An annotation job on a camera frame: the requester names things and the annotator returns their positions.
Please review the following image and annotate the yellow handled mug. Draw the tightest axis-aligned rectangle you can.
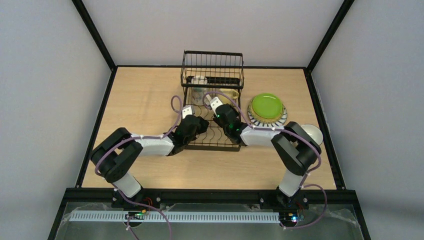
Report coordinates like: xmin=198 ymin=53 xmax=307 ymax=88
xmin=217 ymin=88 xmax=240 ymax=104

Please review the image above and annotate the cream ceramic mug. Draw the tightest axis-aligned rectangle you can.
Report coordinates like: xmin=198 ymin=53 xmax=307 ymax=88
xmin=191 ymin=75 xmax=208 ymax=106

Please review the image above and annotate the green plate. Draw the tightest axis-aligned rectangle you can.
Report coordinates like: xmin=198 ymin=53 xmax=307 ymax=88
xmin=251 ymin=93 xmax=284 ymax=120

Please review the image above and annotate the black wire dish rack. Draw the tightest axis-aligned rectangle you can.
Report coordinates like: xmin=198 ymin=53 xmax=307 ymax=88
xmin=180 ymin=50 xmax=245 ymax=153

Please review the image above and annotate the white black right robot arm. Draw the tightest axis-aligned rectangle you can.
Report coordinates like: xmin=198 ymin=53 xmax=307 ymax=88
xmin=211 ymin=103 xmax=322 ymax=198

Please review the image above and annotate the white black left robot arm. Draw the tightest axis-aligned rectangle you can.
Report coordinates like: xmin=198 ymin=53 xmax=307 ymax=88
xmin=90 ymin=114 xmax=209 ymax=198

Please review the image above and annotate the blue striped white plate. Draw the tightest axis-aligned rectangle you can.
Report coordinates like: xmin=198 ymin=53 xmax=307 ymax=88
xmin=247 ymin=104 xmax=288 ymax=128

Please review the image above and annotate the small white patterned bowl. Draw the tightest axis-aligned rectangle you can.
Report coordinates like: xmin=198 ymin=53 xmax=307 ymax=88
xmin=301 ymin=123 xmax=324 ymax=146

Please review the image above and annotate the left controller board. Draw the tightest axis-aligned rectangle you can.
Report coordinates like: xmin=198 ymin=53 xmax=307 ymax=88
xmin=125 ymin=211 xmax=148 ymax=220

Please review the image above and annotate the controller board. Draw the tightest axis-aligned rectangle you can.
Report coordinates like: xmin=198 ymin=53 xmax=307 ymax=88
xmin=125 ymin=211 xmax=148 ymax=220
xmin=279 ymin=210 xmax=304 ymax=223

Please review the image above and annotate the right controller board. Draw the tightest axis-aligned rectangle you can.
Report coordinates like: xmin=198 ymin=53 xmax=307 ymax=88
xmin=279 ymin=210 xmax=304 ymax=223

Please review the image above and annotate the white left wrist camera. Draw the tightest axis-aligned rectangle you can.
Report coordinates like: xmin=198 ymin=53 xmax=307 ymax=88
xmin=181 ymin=105 xmax=195 ymax=119

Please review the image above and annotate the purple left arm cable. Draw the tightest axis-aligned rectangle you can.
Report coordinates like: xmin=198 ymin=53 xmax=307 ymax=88
xmin=94 ymin=95 xmax=185 ymax=240

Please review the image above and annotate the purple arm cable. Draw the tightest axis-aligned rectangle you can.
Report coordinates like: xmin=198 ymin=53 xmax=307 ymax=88
xmin=94 ymin=95 xmax=185 ymax=240
xmin=202 ymin=91 xmax=328 ymax=231

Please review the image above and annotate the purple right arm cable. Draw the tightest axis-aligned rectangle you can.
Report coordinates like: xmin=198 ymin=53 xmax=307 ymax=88
xmin=202 ymin=91 xmax=328 ymax=231

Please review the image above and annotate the white slotted cable duct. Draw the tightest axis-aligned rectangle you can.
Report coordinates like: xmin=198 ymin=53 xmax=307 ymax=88
xmin=69 ymin=210 xmax=280 ymax=224

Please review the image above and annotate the black aluminium frame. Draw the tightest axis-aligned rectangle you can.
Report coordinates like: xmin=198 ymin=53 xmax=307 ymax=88
xmin=48 ymin=0 xmax=370 ymax=240

